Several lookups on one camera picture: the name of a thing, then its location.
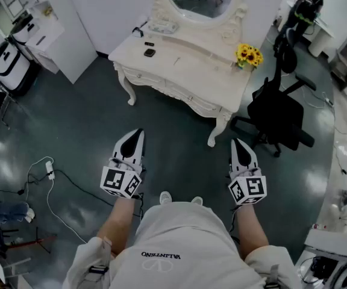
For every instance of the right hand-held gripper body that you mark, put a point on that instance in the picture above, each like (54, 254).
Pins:
(251, 188)

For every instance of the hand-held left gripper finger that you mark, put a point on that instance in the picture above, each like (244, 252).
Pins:
(142, 152)
(117, 150)

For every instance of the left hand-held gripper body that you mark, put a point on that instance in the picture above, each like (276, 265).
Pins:
(116, 179)

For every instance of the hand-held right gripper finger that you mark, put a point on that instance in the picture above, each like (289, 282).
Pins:
(253, 161)
(233, 161)

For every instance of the white ornate dressing table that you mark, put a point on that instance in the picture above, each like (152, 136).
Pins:
(191, 71)

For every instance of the thin silver pen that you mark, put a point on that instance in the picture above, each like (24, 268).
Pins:
(177, 60)

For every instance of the small black square box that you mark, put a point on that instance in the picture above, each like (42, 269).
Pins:
(149, 52)

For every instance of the small black bar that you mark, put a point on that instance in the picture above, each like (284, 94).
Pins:
(149, 44)

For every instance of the person's right forearm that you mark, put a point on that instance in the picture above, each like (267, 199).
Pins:
(251, 230)

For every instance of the person's left forearm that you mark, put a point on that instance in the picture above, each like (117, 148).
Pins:
(117, 221)

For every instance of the person's left white shoe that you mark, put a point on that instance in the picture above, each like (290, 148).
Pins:
(165, 197)

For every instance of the person's white shoe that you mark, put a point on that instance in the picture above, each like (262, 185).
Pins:
(165, 197)
(197, 200)

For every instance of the black office chair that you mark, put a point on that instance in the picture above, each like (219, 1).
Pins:
(276, 113)

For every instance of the person's right white shoe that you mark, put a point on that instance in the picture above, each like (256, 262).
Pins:
(197, 200)

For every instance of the white power strip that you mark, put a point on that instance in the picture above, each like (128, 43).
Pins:
(50, 170)

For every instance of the small red-capped bottle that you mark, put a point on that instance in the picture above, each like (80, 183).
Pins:
(319, 226)

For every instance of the person's white t-shirt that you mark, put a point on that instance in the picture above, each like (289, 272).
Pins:
(185, 236)

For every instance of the white side table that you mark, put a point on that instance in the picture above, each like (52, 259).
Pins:
(336, 242)

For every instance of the red tripod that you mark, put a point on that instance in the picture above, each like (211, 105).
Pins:
(32, 242)

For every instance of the yellow sunflower bouquet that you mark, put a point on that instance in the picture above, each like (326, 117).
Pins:
(248, 56)

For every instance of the small black and white device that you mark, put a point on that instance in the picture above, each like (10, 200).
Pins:
(138, 32)

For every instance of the white box cabinet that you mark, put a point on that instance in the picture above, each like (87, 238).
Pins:
(48, 50)

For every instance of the white wet wipes pack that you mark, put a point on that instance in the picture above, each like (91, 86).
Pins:
(163, 26)

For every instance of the large white black-striped machine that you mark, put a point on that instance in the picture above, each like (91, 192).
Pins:
(9, 68)

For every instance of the oval cream-framed mirror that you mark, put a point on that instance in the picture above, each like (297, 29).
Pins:
(161, 11)

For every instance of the small white black-striped machine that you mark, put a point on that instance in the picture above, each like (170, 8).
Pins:
(24, 32)

